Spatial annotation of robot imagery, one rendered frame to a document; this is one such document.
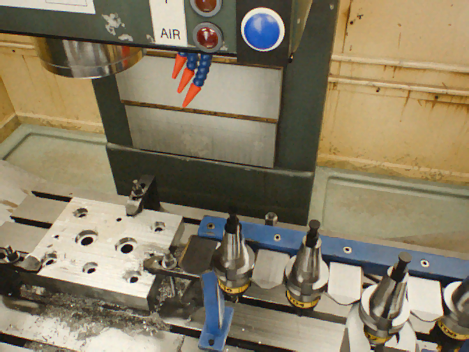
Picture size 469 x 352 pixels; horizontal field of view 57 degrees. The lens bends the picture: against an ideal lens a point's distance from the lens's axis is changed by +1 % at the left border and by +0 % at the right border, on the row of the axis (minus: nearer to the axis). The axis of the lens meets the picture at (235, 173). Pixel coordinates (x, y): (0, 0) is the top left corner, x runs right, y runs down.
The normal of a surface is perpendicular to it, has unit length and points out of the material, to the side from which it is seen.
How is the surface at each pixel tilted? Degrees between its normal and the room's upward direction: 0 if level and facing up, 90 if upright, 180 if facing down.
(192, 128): 92
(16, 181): 24
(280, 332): 0
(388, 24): 90
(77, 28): 90
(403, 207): 0
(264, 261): 0
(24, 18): 90
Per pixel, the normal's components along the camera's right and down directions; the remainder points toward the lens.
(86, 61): 0.19, 0.65
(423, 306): -0.01, -0.75
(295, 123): -0.23, 0.64
